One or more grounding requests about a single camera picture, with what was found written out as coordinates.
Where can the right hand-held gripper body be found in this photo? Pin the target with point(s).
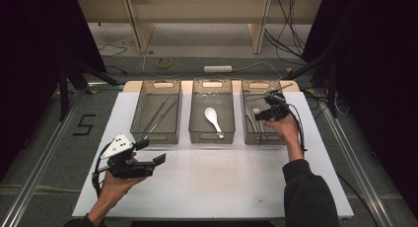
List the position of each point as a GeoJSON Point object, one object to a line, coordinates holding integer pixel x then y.
{"type": "Point", "coordinates": [276, 108]}

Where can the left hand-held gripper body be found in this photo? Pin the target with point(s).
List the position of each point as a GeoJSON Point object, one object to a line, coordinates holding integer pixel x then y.
{"type": "Point", "coordinates": [129, 169]}

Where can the metal fork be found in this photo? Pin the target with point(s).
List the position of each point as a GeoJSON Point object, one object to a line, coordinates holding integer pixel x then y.
{"type": "Point", "coordinates": [260, 130]}

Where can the grey transparent plastic bin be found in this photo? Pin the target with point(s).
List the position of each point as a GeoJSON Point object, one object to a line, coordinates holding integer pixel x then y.
{"type": "Point", "coordinates": [157, 118]}
{"type": "Point", "coordinates": [249, 102]}
{"type": "Point", "coordinates": [226, 115]}

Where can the metal chopstick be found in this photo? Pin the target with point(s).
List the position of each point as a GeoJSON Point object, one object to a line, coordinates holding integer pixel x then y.
{"type": "Point", "coordinates": [162, 116]}
{"type": "Point", "coordinates": [156, 115]}

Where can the white ceramic spoon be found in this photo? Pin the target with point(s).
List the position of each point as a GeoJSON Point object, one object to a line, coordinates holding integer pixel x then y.
{"type": "Point", "coordinates": [212, 116]}

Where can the person's right hand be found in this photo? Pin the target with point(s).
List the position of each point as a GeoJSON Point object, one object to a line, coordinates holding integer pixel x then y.
{"type": "Point", "coordinates": [286, 128]}

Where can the person's left hand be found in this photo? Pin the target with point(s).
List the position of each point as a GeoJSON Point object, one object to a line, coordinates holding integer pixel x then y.
{"type": "Point", "coordinates": [116, 189]}

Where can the black metal stand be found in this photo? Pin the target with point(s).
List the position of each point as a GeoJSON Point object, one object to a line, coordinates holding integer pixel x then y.
{"type": "Point", "coordinates": [65, 89]}
{"type": "Point", "coordinates": [332, 89]}

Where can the white power strip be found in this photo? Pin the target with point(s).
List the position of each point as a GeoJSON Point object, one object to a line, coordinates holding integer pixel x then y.
{"type": "Point", "coordinates": [217, 69]}

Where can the yellow tape roll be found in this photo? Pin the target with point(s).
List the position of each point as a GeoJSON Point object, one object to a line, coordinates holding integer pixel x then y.
{"type": "Point", "coordinates": [163, 63]}

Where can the light wooden shelf unit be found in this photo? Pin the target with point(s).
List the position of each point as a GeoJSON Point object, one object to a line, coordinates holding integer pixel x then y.
{"type": "Point", "coordinates": [197, 10]}

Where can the metal floor rail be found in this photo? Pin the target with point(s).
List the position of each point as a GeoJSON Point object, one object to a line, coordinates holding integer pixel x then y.
{"type": "Point", "coordinates": [355, 161]}
{"type": "Point", "coordinates": [36, 174]}

